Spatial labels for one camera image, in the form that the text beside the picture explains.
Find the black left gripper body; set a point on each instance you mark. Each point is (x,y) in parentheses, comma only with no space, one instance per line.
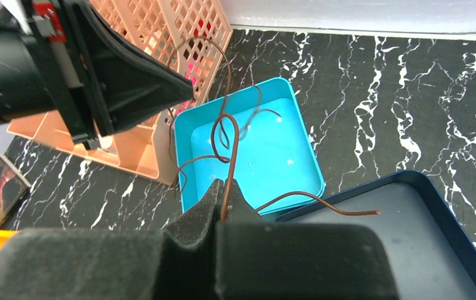
(14,78)

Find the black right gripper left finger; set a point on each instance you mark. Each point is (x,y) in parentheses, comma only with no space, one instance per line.
(176,262)

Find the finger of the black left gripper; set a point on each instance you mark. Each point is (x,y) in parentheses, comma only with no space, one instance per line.
(127,85)

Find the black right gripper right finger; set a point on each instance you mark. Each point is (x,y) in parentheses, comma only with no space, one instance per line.
(256,259)

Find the teal plastic tray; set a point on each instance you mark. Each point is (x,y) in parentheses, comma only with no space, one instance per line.
(276,166)

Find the dark blue plastic tray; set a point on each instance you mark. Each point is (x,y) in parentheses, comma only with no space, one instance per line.
(429,252)

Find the peach plastic file organizer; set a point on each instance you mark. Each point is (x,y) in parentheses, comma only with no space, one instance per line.
(188,37)

